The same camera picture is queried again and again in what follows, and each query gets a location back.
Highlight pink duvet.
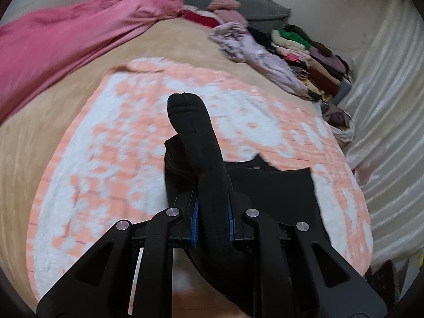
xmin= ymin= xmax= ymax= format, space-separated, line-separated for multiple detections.
xmin=0 ymin=0 xmax=184 ymax=123

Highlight black fleece tights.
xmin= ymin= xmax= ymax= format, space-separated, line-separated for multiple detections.
xmin=164 ymin=92 xmax=332 ymax=318

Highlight pink fluffy cloth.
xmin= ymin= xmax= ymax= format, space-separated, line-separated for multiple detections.
xmin=208 ymin=0 xmax=249 ymax=27

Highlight red and white cloth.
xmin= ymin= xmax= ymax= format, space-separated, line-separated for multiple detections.
xmin=179 ymin=5 xmax=221 ymax=29

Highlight white satin curtain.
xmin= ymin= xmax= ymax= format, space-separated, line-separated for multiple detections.
xmin=338 ymin=0 xmax=424 ymax=272

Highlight beige bed sheet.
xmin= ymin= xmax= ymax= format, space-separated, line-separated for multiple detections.
xmin=0 ymin=16 xmax=332 ymax=318

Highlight lilac garment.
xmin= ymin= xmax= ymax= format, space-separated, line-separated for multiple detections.
xmin=209 ymin=22 xmax=312 ymax=95

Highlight purple and white cloth bundle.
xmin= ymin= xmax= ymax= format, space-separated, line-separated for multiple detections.
xmin=323 ymin=103 xmax=356 ymax=144

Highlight dark object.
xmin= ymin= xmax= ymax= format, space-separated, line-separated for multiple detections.
xmin=368 ymin=260 xmax=403 ymax=302

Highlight pile of folded clothes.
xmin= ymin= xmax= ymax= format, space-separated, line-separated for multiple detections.
xmin=248 ymin=25 xmax=353 ymax=103

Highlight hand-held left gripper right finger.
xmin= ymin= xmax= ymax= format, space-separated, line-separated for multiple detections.
xmin=227 ymin=175 xmax=388 ymax=318

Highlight orange and white blanket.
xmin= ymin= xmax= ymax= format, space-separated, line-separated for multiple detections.
xmin=28 ymin=57 xmax=373 ymax=300

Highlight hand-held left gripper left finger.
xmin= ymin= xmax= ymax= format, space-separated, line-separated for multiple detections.
xmin=36 ymin=174 xmax=199 ymax=318

